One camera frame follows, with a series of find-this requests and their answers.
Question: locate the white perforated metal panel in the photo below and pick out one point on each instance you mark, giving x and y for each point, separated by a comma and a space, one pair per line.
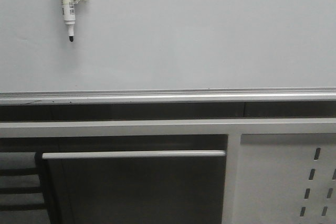
285, 178

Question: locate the white metal rack frame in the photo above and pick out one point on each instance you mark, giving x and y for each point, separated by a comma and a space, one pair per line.
234, 129

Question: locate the black slatted chair back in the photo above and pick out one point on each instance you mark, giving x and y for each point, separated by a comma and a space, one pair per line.
22, 199

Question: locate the grey panel with white edge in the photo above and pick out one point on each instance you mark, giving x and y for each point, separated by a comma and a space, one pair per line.
139, 186

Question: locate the white whiteboard marker pen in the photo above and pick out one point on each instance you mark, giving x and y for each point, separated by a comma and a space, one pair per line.
69, 15

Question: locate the large white whiteboard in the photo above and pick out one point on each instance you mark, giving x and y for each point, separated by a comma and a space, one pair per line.
168, 51

